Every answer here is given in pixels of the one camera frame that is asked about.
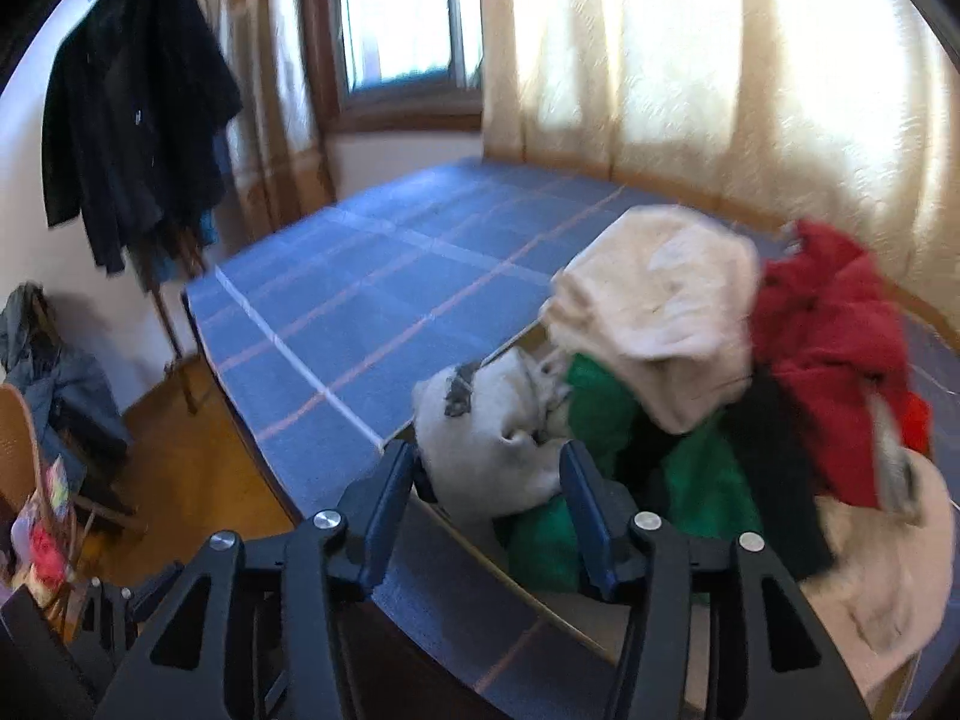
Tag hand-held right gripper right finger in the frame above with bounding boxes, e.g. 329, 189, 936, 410
559, 440, 875, 720

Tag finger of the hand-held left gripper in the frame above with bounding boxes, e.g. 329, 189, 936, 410
75, 561, 188, 661

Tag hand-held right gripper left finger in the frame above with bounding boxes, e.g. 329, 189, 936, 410
94, 439, 417, 720

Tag shallow cardboard tray box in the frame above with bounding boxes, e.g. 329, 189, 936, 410
412, 315, 927, 720

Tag white underwear grey waistband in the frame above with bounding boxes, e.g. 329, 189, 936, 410
412, 355, 577, 520

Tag green underwear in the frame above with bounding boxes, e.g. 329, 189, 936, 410
493, 355, 767, 595

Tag black underwear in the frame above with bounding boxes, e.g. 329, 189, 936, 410
621, 366, 835, 580

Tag cream dotted underwear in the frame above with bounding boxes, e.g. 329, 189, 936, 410
550, 205, 764, 434

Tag dark red underwear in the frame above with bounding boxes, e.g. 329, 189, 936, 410
750, 220, 925, 526

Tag beige underwear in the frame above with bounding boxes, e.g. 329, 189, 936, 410
808, 456, 955, 691

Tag bright red underwear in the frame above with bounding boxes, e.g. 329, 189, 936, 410
902, 388, 932, 460

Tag colourful packets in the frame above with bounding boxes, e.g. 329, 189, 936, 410
11, 457, 77, 602

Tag dark wooden dresser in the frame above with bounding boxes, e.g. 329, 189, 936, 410
180, 292, 676, 720

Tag wicker chair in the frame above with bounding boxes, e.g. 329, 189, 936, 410
0, 382, 143, 541

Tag grey puffer jacket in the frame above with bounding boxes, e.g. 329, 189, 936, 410
0, 281, 130, 470

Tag blue checked tablecloth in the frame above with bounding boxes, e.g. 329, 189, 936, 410
182, 157, 960, 720

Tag wooden coat rack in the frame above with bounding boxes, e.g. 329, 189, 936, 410
86, 0, 218, 415

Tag beige patterned curtain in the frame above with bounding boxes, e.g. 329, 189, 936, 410
217, 0, 338, 241

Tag dark hanging coat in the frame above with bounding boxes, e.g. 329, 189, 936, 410
41, 0, 245, 275

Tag cream lace curtain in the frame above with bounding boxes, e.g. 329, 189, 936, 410
480, 0, 960, 361

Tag wooden framed window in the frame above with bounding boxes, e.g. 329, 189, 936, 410
300, 0, 485, 132

